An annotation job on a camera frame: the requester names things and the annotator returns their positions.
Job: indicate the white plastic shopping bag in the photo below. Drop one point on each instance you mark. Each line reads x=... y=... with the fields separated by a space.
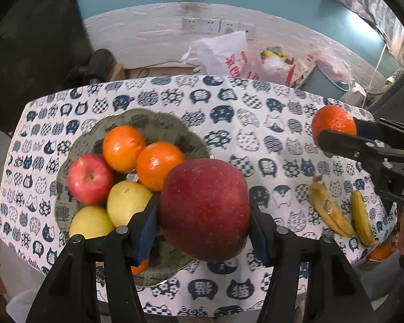
x=226 y=55

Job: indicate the white wall socket strip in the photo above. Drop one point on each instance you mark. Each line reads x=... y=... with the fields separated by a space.
x=215 y=26

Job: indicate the dark red apple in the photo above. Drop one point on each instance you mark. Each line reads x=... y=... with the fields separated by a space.
x=204 y=209

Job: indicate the yellow pear lower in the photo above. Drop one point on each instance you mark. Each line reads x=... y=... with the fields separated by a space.
x=91 y=222

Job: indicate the grey-blue trash bin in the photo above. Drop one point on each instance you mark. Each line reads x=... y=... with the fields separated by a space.
x=317 y=82

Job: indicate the clear plastic bag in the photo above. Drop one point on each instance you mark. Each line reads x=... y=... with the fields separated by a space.
x=334 y=67

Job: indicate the yellow pear upper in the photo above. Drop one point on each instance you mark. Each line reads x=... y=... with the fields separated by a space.
x=126 y=199

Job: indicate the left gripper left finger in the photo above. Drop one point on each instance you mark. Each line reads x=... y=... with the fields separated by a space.
x=126 y=247

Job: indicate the yellow banana with sticker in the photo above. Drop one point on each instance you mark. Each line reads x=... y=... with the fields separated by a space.
x=326 y=207

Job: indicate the black bag on floor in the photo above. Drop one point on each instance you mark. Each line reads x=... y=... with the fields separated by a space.
x=96 y=71

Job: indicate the small red apple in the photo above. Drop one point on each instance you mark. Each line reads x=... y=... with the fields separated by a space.
x=90 y=179

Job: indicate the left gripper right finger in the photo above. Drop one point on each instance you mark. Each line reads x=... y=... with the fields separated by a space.
x=278 y=248

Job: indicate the yellow pear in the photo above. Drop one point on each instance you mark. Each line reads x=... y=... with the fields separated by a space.
x=126 y=199
x=91 y=222

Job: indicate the green floral fruit plate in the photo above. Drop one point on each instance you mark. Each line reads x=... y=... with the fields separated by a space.
x=154 y=127

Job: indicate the cat pattern tablecloth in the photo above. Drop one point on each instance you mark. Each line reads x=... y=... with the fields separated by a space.
x=263 y=129

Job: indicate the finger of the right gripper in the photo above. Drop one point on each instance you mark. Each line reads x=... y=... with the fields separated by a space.
x=353 y=147
x=368 y=130

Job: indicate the orange at table edge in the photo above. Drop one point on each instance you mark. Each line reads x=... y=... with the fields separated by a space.
x=380 y=253

